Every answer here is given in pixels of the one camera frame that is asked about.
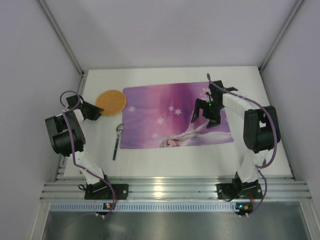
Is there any round woven orange plate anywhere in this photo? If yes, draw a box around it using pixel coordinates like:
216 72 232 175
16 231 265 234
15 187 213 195
95 90 127 117

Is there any green-handled metal spoon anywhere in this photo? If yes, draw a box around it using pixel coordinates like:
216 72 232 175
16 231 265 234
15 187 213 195
112 123 125 161

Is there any purple printed cloth placemat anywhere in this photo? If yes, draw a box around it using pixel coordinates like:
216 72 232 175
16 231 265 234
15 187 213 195
120 82 234 149

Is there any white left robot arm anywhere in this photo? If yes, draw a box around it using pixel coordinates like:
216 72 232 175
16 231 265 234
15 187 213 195
45 91 111 193

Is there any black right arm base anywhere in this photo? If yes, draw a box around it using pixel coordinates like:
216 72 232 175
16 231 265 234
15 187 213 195
216 179 263 202

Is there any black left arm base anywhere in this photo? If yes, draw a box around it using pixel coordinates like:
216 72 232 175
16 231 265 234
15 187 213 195
78 182 129 200

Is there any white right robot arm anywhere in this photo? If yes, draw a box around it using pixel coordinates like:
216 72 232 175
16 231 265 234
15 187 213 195
191 80 281 199

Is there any white slotted cable duct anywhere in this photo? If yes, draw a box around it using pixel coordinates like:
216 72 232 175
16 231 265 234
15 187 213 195
50 201 239 213

